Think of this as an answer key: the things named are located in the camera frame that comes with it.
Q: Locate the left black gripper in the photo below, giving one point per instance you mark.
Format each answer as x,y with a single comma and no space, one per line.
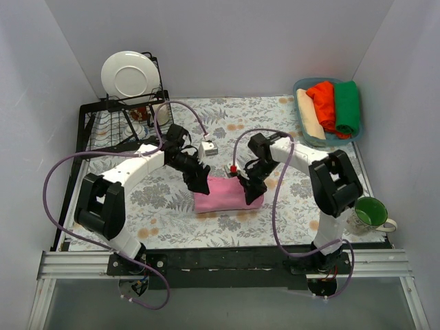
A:
196,173

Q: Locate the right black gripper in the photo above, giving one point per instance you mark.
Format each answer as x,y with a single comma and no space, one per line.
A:
252,180

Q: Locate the pink t shirt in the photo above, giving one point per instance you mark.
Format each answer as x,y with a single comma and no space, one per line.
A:
226,194

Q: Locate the floral green-inside mug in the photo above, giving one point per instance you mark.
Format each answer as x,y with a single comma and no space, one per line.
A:
369,215

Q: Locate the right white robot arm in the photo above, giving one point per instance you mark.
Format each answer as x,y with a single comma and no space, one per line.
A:
335,187

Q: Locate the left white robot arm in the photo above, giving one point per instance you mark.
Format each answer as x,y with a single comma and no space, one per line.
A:
101,205

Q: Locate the floral patterned table mat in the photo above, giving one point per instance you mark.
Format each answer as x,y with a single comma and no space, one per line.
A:
160,209

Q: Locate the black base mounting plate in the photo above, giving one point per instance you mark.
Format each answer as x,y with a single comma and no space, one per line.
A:
227,267

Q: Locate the cream ceramic cup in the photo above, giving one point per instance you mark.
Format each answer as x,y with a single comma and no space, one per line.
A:
162,114

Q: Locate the beige rolled t shirt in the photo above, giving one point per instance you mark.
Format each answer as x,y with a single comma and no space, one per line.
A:
308,115

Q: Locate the orange rolled t shirt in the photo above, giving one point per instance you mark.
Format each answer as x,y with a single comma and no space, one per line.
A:
322,95

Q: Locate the white round plate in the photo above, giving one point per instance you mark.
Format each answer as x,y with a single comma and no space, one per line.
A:
130,76

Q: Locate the green rolled t shirt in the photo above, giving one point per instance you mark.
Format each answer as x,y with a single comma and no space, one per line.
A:
347,108

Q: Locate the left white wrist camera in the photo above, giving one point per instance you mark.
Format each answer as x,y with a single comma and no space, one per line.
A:
207,148

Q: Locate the black wire dish rack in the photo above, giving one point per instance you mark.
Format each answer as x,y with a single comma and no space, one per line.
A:
100,127

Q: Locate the aluminium frame rail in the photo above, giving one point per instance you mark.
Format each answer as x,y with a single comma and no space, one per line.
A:
365,263

